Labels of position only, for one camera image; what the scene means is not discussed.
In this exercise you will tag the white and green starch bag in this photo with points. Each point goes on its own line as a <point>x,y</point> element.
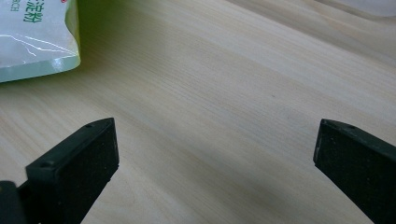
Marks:
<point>34,37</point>

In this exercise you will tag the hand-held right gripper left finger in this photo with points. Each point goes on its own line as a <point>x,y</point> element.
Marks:
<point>74,168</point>

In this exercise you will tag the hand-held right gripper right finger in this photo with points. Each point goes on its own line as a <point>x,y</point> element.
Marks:
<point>358,165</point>

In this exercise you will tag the white object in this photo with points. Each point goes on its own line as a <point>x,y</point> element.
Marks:
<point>367,6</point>

